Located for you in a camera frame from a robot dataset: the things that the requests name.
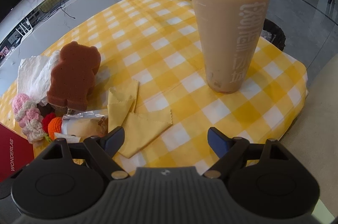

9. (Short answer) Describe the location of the clear plastic bread packet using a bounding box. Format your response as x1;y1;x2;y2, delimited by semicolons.
61;109;109;145

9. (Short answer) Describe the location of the black cable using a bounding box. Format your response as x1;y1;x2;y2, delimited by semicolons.
40;0;77;19

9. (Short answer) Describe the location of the white router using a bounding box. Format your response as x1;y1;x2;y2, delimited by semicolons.
14;18;33;37

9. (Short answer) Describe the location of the red box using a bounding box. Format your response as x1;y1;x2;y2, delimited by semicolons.
0;122;36;182

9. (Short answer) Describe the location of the orange crochet ball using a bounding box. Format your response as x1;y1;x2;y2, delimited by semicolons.
49;118;63;140

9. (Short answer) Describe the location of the yellow cleaning cloth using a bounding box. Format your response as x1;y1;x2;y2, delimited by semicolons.
107;80;173;159

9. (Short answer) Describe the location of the brown bear-shaped sponge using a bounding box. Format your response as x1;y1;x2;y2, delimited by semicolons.
47;41;102;111

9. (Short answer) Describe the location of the plastic milk tea cup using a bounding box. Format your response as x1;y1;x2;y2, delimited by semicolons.
173;0;282;94

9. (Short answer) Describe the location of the yellow white checkered tablecloth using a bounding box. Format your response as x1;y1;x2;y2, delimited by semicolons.
0;0;309;182

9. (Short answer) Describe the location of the pink white crochet piece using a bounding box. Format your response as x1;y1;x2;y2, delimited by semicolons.
13;94;48;144

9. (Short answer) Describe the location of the white paper towel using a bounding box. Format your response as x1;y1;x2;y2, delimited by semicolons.
18;50;61;103

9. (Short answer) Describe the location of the black bin with bag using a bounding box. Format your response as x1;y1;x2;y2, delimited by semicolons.
260;18;286;52

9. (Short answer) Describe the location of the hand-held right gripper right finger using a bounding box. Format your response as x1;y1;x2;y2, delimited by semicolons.
204;127;295;178

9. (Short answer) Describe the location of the red crochet ball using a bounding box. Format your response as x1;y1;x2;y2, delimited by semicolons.
42;113;56;133

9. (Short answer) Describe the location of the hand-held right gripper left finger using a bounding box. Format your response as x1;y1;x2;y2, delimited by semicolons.
35;127;130;179

